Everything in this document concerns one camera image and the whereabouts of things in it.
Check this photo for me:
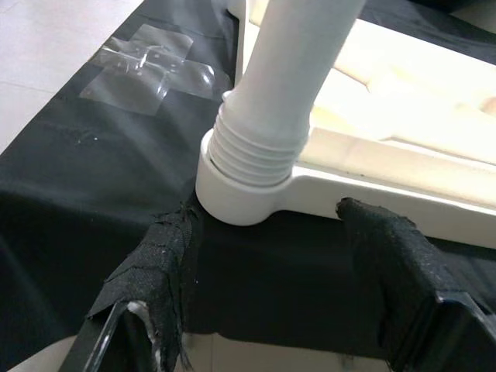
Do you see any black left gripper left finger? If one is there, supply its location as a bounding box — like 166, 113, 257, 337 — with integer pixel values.
61, 205, 205, 372

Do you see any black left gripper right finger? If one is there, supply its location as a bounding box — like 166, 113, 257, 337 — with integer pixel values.
335, 197, 496, 372

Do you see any white children table top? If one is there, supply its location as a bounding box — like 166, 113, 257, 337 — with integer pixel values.
195, 0, 496, 249

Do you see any white plastic table leg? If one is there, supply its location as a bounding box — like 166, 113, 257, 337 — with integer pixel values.
208, 0, 367, 189

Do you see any black tablecloth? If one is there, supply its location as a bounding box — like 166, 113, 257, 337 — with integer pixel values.
0, 0, 496, 369

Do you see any crumpled clear tape piece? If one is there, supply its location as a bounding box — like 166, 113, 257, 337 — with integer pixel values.
79, 22, 218, 117

